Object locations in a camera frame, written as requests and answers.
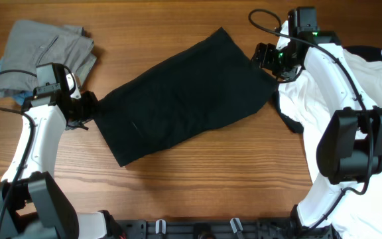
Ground folded blue jeans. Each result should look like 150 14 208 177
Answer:
0 74 32 106

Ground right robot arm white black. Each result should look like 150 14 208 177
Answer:
252 32 382 238

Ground black shorts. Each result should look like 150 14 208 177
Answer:
94 28 277 167

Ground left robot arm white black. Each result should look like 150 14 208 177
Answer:
0 90 118 238

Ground folded grey trousers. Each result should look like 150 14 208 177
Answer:
0 20 97 82

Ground white t-shirt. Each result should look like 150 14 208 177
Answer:
273 46 382 239

